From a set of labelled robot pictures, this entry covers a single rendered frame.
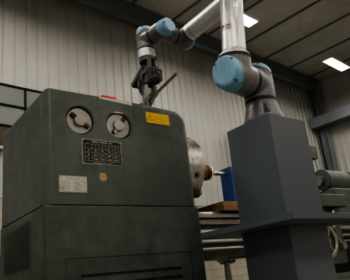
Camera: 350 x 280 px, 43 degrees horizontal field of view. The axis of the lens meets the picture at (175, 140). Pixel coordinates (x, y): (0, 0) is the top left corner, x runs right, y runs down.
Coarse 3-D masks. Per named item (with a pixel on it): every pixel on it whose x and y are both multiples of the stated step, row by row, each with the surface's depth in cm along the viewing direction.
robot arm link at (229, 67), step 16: (224, 0) 158; (240, 0) 159; (224, 16) 157; (240, 16) 157; (224, 32) 156; (240, 32) 155; (224, 48) 155; (240, 48) 152; (224, 64) 150; (240, 64) 148; (224, 80) 150; (240, 80) 149; (256, 80) 154
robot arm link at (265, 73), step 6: (258, 66) 161; (264, 66) 161; (264, 72) 160; (270, 72) 162; (264, 78) 158; (270, 78) 161; (258, 84) 156; (264, 84) 158; (270, 84) 160; (258, 90) 157; (264, 90) 158; (270, 90) 159; (252, 96) 159
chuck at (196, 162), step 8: (192, 144) 193; (192, 152) 189; (200, 152) 192; (192, 160) 187; (200, 160) 190; (192, 168) 186; (200, 168) 189; (192, 176) 186; (200, 176) 189; (192, 184) 187; (200, 184) 190
